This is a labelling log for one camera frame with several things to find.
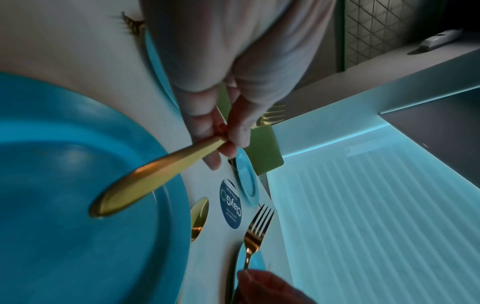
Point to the white window blind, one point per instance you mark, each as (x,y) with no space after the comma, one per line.
(375,207)

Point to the person's left hand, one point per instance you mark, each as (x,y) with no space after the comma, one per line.
(232,44)

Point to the person's right hand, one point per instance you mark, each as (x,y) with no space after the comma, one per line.
(266,288)

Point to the round purple sticker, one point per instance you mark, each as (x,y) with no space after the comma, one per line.
(230,204)

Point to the green padded bench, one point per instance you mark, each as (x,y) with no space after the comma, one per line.
(266,148)

